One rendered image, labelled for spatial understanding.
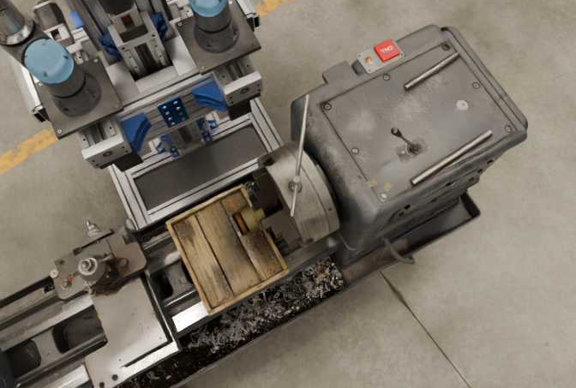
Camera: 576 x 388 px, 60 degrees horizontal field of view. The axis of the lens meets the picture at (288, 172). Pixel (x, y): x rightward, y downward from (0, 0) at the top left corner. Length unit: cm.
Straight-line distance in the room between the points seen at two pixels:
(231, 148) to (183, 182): 30
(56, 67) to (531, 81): 258
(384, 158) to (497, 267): 148
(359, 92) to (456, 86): 29
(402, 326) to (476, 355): 37
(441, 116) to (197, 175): 141
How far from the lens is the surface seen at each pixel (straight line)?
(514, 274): 284
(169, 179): 260
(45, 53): 160
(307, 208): 143
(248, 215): 153
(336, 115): 149
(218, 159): 258
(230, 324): 205
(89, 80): 170
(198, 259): 176
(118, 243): 176
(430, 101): 156
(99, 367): 180
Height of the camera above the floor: 259
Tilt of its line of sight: 70 degrees down
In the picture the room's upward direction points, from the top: 3 degrees counter-clockwise
